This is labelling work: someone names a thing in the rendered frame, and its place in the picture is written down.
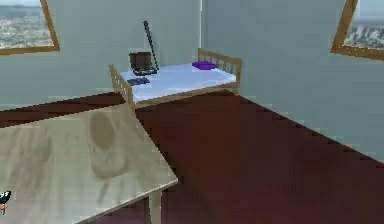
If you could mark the wooden bed white mattress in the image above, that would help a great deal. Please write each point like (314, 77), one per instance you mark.
(180, 80)

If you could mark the purple pillow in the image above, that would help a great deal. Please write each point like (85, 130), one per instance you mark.
(204, 65)

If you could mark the dark blue flat book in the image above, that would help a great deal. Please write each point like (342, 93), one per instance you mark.
(138, 81)

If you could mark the open black laptop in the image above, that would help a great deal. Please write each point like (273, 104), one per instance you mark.
(142, 63)

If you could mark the pale wooden table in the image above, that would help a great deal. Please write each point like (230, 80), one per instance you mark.
(66, 156)

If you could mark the wooden framed window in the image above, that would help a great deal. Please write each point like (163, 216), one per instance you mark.
(361, 31)
(23, 26)

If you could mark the small black white object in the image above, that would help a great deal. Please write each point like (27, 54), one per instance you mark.
(4, 198)

